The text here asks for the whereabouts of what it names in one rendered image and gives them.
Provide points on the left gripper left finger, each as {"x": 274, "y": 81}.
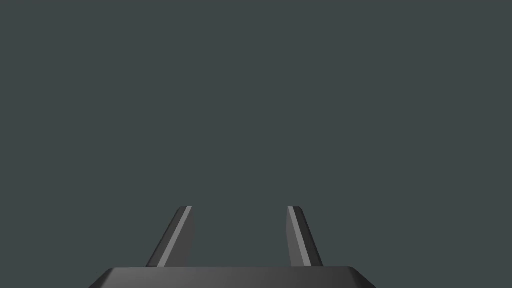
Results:
{"x": 174, "y": 242}

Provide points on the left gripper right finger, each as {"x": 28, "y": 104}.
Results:
{"x": 304, "y": 242}

